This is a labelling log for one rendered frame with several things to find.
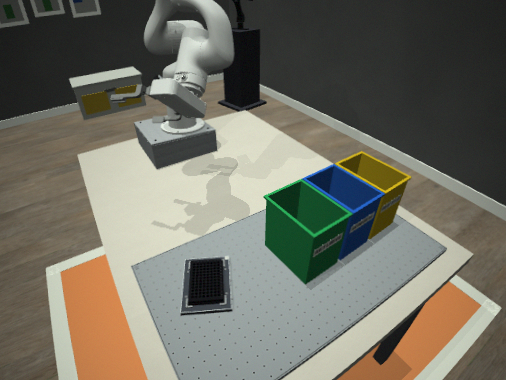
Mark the blue bin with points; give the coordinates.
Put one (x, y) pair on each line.
(354, 195)

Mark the green open-top bin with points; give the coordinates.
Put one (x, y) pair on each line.
(292, 242)

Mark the yellow bin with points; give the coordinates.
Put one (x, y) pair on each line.
(381, 176)

